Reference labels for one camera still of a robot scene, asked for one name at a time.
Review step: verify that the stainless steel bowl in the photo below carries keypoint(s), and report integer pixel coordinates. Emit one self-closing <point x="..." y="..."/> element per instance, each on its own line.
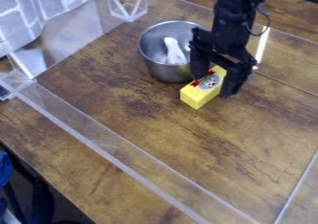
<point x="171" y="73"/>

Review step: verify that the grey white patterned cloth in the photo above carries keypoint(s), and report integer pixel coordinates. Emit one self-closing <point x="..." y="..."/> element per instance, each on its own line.
<point x="23" y="18"/>

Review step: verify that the blue object at edge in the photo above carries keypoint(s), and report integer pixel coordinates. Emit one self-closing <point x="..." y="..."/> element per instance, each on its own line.
<point x="5" y="169"/>

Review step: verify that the clear acrylic barrier wall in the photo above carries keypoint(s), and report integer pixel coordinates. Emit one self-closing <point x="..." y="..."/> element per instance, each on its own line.
<point x="128" y="117"/>

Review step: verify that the clear acrylic corner bracket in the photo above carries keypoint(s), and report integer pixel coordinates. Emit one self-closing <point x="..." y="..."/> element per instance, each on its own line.
<point x="128" y="11"/>

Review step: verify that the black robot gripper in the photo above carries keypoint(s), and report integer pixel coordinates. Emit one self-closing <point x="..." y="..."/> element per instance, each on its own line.
<point x="226" y="40"/>

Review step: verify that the yellow butter block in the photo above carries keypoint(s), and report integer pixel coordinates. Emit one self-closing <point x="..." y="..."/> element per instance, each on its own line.
<point x="197" y="93"/>

